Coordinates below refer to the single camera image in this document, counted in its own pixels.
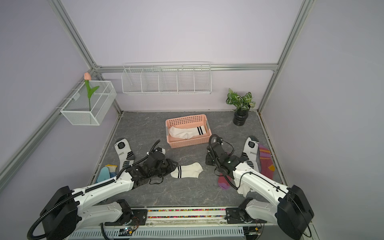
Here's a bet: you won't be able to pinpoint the white sport sock left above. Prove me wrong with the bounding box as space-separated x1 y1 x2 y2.
114 138 136 170

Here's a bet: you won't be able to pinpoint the magenta purple yellow-cuff sock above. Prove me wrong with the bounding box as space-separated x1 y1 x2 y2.
218 175 231 190

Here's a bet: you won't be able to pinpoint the white sock two black stripes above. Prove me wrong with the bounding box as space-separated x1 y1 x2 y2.
169 126 207 140

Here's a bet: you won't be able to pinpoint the white wire wall shelf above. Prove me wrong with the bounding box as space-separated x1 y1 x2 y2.
122 62 212 95

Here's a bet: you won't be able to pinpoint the white mesh wall basket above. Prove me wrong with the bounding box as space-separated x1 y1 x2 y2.
61 80 117 126

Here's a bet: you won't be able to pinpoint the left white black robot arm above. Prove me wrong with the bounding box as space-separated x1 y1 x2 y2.
27 148 178 240

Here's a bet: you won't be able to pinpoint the white sport sock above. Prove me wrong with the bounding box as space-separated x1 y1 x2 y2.
114 138 136 170
241 136 260 172

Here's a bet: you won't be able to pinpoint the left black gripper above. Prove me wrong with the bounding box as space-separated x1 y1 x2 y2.
150 158 179 179

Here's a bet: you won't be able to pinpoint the light blue garden trowel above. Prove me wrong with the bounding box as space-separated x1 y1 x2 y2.
96 167 111 183

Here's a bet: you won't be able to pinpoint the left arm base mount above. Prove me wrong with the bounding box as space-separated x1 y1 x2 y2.
104 209 148 226

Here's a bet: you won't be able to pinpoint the white sport sock right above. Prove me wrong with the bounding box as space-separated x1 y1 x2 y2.
241 136 260 172

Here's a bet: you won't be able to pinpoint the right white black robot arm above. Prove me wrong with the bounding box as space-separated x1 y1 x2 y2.
206 135 314 240

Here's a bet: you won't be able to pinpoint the artificial pink tulip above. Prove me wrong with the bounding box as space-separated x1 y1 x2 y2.
84 73 100 111

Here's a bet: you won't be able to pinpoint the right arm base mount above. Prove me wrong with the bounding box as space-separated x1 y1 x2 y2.
225 198 266 224

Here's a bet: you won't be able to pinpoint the potted green plant black pot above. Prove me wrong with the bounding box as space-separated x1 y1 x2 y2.
226 89 256 126

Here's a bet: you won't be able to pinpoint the pink perforated plastic basket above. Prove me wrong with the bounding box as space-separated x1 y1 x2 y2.
166 114 212 149

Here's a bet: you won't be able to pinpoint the blue yellow sock left edge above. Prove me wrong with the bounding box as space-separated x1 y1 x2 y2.
105 165 118 178

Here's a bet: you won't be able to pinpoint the magenta striped sock far right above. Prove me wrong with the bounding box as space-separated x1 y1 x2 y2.
259 145 276 180

